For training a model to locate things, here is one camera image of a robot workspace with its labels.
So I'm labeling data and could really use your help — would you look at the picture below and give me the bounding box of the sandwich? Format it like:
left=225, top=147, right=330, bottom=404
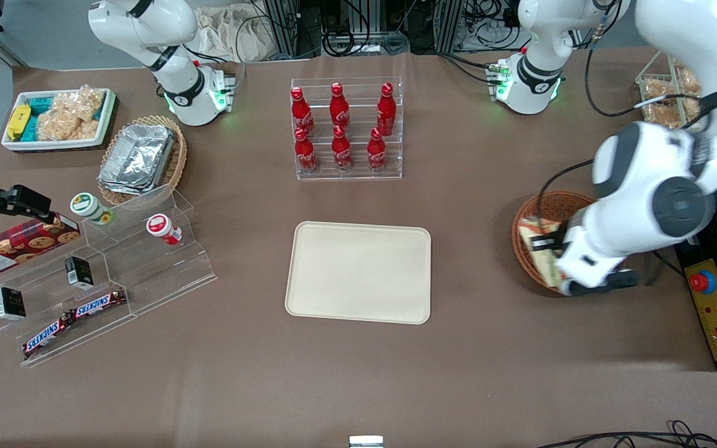
left=517, top=215, right=569, bottom=291

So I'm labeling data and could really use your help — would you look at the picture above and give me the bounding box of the brown wicker sandwich basket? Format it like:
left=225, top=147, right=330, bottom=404
left=511, top=190, right=636, bottom=295

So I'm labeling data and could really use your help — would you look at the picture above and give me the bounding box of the wicker basket holding foil container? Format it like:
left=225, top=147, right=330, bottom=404
left=97, top=115, right=188, bottom=207

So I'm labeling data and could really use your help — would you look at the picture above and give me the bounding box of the cream rectangular plastic tray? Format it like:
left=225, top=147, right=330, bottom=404
left=285, top=221, right=432, bottom=325

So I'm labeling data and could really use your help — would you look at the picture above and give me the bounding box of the Walkers red tartan cookie box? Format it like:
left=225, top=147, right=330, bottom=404
left=0, top=214, right=82, bottom=281

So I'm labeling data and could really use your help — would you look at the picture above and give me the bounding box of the green lid sunflower jar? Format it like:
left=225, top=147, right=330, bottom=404
left=70, top=192, right=115, bottom=226

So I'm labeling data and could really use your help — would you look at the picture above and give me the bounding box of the white rectangular snack bin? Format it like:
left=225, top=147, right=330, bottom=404
left=1, top=88, right=117, bottom=152

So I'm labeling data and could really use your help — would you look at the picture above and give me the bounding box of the yellow snack packet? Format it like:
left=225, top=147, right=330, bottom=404
left=7, top=104, right=32, bottom=141

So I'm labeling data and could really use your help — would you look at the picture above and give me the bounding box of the clear bag of rice crackers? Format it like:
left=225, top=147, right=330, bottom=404
left=54, top=86, right=106, bottom=123
left=37, top=112, right=99, bottom=142

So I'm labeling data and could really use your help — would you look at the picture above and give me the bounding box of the small black box with barcode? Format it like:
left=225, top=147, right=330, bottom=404
left=64, top=256, right=94, bottom=291

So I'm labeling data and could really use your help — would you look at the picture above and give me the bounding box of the clear acrylic riser holding snacks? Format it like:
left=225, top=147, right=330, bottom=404
left=0, top=240, right=138, bottom=368

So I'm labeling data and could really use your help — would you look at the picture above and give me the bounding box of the small black chocolate box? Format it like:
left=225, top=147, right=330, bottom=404
left=0, top=287, right=27, bottom=322

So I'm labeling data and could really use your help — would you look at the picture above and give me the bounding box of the silver foil container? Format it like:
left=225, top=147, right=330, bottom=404
left=98, top=123, right=177, bottom=195

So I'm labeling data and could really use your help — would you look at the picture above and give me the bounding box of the red emergency stop button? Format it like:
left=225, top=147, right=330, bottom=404
left=690, top=271, right=717, bottom=295

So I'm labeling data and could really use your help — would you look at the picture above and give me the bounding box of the Snickers chocolate bar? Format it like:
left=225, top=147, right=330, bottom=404
left=22, top=314, right=75, bottom=359
left=72, top=289, right=128, bottom=320

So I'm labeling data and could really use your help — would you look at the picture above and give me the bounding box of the red lid small jar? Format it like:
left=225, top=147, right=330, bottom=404
left=146, top=213, right=183, bottom=246

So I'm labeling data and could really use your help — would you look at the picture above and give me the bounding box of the clear acrylic riser holding jars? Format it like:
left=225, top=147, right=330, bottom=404
left=82, top=184, right=217, bottom=318

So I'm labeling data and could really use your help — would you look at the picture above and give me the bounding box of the red Coca-Cola bottle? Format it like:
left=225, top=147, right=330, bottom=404
left=294, top=127, right=319, bottom=174
left=367, top=128, right=388, bottom=174
left=330, top=82, right=351, bottom=129
left=377, top=82, right=397, bottom=135
left=332, top=125, right=354, bottom=172
left=291, top=86, right=315, bottom=135

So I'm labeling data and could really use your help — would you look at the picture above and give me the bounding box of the clear acrylic bottle rack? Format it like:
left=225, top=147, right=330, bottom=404
left=290, top=77, right=404, bottom=182

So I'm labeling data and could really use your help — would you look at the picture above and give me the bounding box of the beige cloth bag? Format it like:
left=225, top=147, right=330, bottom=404
left=194, top=5, right=273, bottom=63

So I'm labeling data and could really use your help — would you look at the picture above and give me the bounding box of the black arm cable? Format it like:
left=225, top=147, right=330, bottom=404
left=536, top=158, right=596, bottom=220

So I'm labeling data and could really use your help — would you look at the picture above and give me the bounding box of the wire basket with snack bags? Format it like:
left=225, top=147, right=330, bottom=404
left=635, top=52, right=705, bottom=129

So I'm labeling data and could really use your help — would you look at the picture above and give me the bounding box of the black floor cable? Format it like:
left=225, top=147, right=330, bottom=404
left=536, top=420, right=717, bottom=448

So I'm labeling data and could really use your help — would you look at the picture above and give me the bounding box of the aluminium frame post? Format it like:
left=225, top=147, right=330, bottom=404
left=433, top=0, right=466, bottom=54
left=263, top=0, right=301, bottom=60

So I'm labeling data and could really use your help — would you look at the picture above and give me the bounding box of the black cable bundle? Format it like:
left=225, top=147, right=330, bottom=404
left=299, top=0, right=437, bottom=58

